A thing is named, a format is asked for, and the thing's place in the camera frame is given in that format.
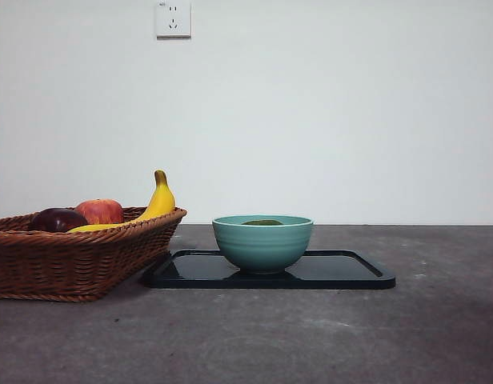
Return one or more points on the black rectangular tray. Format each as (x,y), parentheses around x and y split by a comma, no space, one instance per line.
(342,272)

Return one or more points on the brown wicker basket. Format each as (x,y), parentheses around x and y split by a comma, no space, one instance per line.
(70,264)

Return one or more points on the dark purple round fruit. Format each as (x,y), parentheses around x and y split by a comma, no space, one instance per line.
(56,220)

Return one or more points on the red apple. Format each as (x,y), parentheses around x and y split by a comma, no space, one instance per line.
(100,212)

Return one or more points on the teal ribbed bowl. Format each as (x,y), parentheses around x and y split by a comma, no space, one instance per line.
(262,248)

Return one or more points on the white wall socket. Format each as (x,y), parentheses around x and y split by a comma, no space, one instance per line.
(173,20)

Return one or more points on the yellow banana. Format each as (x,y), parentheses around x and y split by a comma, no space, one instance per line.
(162,200)

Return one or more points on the green avocado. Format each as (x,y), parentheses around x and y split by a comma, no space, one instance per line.
(262,222)

